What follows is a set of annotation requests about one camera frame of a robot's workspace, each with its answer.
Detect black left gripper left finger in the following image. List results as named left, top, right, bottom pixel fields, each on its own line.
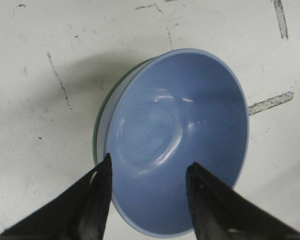
left=0, top=153, right=113, bottom=240

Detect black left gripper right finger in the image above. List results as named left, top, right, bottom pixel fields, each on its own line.
left=186, top=162, right=300, bottom=240

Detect green bowl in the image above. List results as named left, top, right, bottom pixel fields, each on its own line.
left=92, top=57, right=154, bottom=165

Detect blue bowl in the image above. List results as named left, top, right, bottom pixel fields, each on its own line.
left=104, top=48, right=249, bottom=238

